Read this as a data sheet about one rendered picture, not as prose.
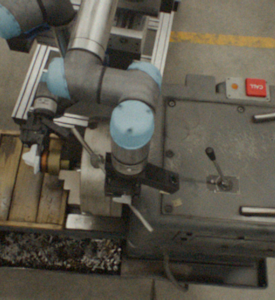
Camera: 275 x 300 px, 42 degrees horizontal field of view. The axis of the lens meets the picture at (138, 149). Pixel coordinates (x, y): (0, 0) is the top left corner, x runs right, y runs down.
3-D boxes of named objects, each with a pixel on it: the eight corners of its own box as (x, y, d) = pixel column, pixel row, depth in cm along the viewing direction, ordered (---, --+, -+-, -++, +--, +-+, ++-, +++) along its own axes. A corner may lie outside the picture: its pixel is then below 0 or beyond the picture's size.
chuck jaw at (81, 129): (97, 153, 116) (98, 122, 109) (95, 163, 112) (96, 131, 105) (63, 150, 116) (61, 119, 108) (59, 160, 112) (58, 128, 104)
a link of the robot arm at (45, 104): (58, 109, 127) (54, 97, 119) (56, 121, 125) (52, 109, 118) (37, 108, 127) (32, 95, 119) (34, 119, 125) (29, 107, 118)
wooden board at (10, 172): (76, 139, 142) (75, 135, 139) (63, 231, 128) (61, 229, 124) (0, 133, 142) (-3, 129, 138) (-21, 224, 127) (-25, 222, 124)
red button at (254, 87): (263, 82, 112) (265, 78, 110) (264, 99, 109) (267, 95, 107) (244, 81, 112) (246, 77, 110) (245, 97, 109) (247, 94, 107)
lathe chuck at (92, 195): (119, 128, 134) (117, 106, 102) (112, 214, 129) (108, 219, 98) (95, 126, 133) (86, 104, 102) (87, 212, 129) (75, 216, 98)
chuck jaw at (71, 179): (95, 171, 112) (90, 209, 108) (95, 177, 117) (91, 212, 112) (59, 169, 112) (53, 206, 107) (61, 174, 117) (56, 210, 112)
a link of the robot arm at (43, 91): (64, 84, 132) (61, 71, 124) (59, 111, 128) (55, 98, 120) (43, 82, 132) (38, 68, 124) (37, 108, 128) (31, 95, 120)
